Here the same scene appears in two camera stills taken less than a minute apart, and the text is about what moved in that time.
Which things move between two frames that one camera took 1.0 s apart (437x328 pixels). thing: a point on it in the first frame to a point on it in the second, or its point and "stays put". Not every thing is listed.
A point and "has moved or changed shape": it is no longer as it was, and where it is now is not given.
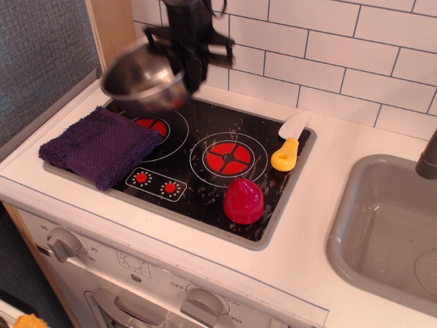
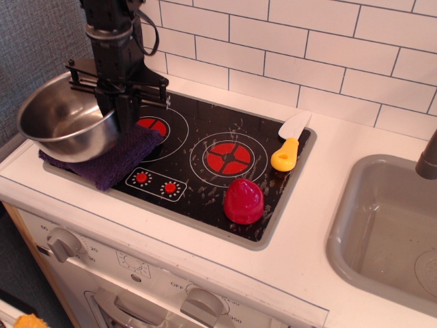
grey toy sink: (382, 235) stays put
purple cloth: (100, 145) stays put
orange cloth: (29, 321) stays put
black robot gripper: (191, 40) to (117, 63)
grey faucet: (426, 167) stays put
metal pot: (140, 80) has moved or changed shape
